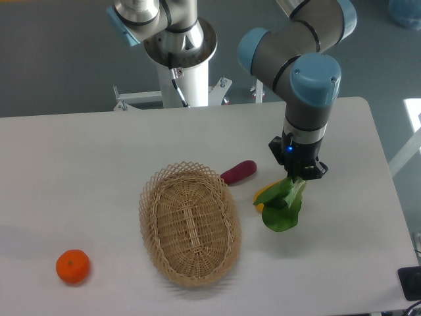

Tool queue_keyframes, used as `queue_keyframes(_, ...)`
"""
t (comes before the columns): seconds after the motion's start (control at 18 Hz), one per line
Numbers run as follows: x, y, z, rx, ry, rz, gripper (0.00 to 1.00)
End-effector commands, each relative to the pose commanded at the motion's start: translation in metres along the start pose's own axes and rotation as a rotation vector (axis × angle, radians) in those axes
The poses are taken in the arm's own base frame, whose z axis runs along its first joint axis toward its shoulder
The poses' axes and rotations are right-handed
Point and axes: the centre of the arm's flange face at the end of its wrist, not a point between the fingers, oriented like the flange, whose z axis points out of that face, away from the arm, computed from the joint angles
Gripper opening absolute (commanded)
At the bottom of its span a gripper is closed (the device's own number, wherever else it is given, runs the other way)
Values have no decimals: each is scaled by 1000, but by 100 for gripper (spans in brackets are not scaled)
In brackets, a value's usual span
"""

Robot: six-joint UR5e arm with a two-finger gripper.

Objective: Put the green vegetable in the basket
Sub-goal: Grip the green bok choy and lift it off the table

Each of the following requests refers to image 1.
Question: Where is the white metal frame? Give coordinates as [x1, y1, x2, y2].
[388, 114, 420, 177]

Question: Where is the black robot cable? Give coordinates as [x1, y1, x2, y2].
[166, 52, 191, 108]

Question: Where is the yellow vegetable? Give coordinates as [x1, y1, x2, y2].
[253, 182, 280, 213]

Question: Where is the black device at table edge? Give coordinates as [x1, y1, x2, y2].
[397, 266, 420, 302]

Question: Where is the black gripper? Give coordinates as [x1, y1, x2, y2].
[268, 127, 328, 180]

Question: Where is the green leafy vegetable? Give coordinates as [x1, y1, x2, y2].
[261, 176, 306, 232]

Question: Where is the blue plastic bag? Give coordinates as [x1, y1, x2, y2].
[388, 0, 420, 30]

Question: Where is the orange tangerine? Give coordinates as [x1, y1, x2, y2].
[55, 250, 91, 285]

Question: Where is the woven wicker basket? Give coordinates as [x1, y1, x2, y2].
[139, 161, 241, 287]

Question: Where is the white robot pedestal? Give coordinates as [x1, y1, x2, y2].
[112, 19, 266, 111]

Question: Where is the purple sweet potato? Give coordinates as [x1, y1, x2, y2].
[220, 160, 257, 185]

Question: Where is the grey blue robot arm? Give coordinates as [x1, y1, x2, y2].
[107, 1, 357, 180]

